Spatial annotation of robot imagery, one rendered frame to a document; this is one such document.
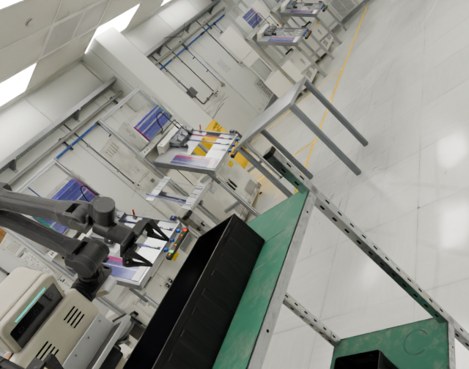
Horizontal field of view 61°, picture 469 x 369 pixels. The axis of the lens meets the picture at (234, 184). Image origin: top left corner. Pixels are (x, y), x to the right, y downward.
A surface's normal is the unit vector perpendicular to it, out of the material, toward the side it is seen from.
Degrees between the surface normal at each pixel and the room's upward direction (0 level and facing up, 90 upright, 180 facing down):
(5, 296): 42
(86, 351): 90
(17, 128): 90
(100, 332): 90
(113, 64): 90
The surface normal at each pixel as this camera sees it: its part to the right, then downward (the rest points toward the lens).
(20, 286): -0.14, -0.78
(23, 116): 0.59, -0.44
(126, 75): -0.35, 0.61
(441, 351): -0.73, -0.66
